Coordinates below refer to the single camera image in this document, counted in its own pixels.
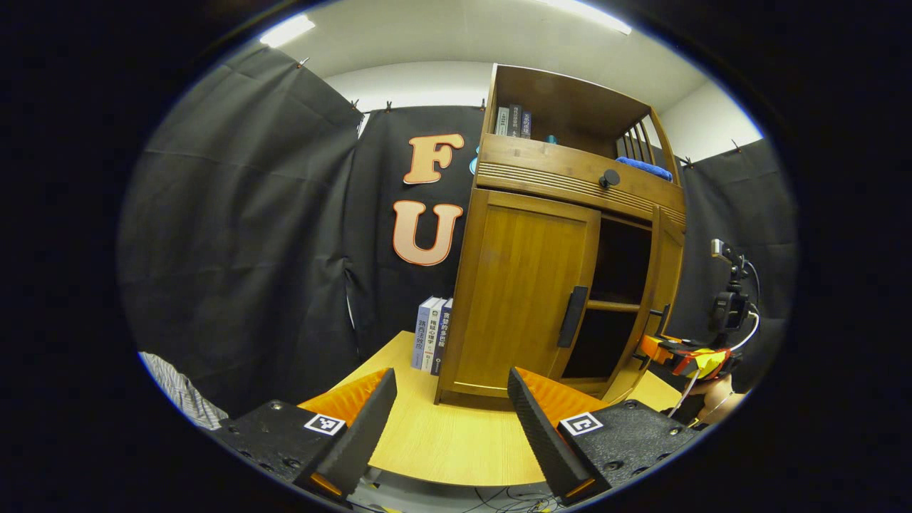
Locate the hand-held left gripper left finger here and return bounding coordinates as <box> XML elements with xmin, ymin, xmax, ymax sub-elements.
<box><xmin>214</xmin><ymin>368</ymin><xmax>398</xmax><ymax>503</ymax></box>

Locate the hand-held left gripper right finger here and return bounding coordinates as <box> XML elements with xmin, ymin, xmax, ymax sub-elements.
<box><xmin>507</xmin><ymin>367</ymin><xmax>703</xmax><ymax>505</ymax></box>

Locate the wooden shoe cabinet door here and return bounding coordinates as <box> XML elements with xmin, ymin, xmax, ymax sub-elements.
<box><xmin>618</xmin><ymin>205</ymin><xmax>686</xmax><ymax>391</ymax></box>
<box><xmin>454</xmin><ymin>189</ymin><xmax>601</xmax><ymax>398</ymax></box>

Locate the wooden double-door shoe cabinet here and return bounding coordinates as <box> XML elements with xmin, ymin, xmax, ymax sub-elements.
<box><xmin>435</xmin><ymin>64</ymin><xmax>688</xmax><ymax>410</ymax></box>

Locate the blue-grey spine book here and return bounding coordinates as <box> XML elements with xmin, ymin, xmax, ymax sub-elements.
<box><xmin>411</xmin><ymin>296</ymin><xmax>437</xmax><ymax>371</ymax></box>

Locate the white spine book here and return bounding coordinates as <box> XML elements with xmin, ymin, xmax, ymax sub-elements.
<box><xmin>422</xmin><ymin>299</ymin><xmax>446</xmax><ymax>373</ymax></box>

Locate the dark spine book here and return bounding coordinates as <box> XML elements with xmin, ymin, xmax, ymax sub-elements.
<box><xmin>431</xmin><ymin>299</ymin><xmax>455</xmax><ymax>376</ymax></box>

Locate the blue folded towel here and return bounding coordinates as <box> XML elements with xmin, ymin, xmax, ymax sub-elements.
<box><xmin>616</xmin><ymin>156</ymin><xmax>673</xmax><ymax>182</ymax></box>

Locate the person's striped clothing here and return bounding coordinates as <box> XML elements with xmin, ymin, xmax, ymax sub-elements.
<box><xmin>139</xmin><ymin>351</ymin><xmax>229</xmax><ymax>430</ymax></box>

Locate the black backdrop cloth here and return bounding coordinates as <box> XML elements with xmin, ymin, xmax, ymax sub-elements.
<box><xmin>118</xmin><ymin>44</ymin><xmax>797</xmax><ymax>421</ymax></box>

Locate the wooden drawer with black knob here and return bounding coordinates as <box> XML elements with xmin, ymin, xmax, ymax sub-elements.
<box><xmin>473</xmin><ymin>134</ymin><xmax>687</xmax><ymax>227</ymax></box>

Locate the white cable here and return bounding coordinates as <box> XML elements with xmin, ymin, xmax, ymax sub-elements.
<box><xmin>666</xmin><ymin>310</ymin><xmax>760</xmax><ymax>421</ymax></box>

